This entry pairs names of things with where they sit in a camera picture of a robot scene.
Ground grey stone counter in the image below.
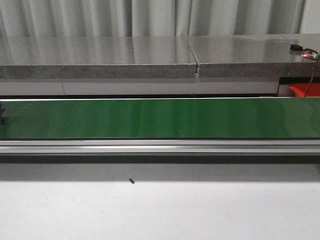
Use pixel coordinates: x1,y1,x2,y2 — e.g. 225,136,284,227
0,33,320,96

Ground green conveyor belt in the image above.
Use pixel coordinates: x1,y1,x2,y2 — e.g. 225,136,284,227
0,97,320,139

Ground red plastic bin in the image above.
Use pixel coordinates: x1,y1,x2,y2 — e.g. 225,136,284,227
289,83,320,98

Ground small sensor circuit board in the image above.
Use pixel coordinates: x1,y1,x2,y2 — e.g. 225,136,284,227
290,44,320,60

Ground white pleated curtain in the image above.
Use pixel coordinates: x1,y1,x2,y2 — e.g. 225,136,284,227
0,0,320,37

